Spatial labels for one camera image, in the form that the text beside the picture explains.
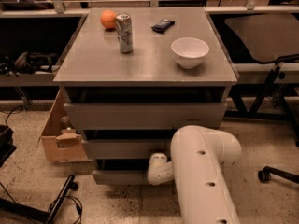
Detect silver drink can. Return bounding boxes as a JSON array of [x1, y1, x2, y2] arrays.
[[116, 13, 133, 53]]

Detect black stand with cable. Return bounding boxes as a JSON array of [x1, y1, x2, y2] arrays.
[[0, 174, 83, 224]]

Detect grey middle drawer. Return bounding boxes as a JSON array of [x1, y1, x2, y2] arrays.
[[82, 140, 170, 160]]

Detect cardboard box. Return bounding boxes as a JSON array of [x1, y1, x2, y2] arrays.
[[40, 92, 89, 162]]

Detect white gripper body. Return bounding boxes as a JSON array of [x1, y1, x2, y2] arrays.
[[147, 153, 174, 186]]

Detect black office chair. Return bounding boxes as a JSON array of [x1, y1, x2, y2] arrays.
[[223, 13, 299, 185]]

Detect grey top drawer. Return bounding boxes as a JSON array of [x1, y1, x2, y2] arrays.
[[64, 103, 227, 130]]

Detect grey bottom drawer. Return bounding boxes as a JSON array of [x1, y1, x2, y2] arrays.
[[92, 159, 150, 185]]

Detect grey drawer cabinet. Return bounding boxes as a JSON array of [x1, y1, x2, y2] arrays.
[[53, 7, 239, 185]]

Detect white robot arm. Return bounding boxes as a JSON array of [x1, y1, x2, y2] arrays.
[[148, 125, 242, 224]]

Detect black box at left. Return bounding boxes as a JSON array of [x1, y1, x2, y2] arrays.
[[0, 125, 16, 167]]

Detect orange fruit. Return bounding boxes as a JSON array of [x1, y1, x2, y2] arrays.
[[100, 10, 116, 29]]

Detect grey drawer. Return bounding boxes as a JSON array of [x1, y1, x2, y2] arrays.
[[82, 140, 170, 160], [92, 159, 150, 185], [64, 103, 227, 130]]

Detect black headphones on shelf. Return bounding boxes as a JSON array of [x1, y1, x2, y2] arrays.
[[0, 52, 59, 76]]

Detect white bowl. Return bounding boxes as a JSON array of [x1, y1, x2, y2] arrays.
[[171, 37, 209, 69]]

